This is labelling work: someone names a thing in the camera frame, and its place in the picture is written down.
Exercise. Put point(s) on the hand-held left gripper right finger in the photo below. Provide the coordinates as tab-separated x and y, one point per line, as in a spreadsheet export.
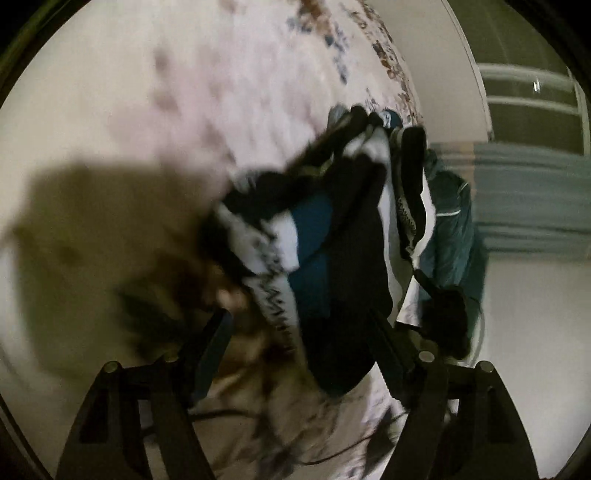
385	355

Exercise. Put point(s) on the blue-grey curtain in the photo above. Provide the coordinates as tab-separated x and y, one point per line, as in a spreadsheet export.
531	203

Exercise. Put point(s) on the window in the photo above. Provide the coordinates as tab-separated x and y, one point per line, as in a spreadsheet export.
531	115

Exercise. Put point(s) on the striped knit sweater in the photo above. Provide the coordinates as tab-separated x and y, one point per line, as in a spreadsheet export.
341	277

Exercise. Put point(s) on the floral bed sheet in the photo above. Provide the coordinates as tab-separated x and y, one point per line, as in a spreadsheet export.
254	92

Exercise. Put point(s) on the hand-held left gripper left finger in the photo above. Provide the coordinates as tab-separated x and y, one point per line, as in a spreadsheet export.
217	341

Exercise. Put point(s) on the dark green blanket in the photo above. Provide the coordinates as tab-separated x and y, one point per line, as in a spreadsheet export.
450	230

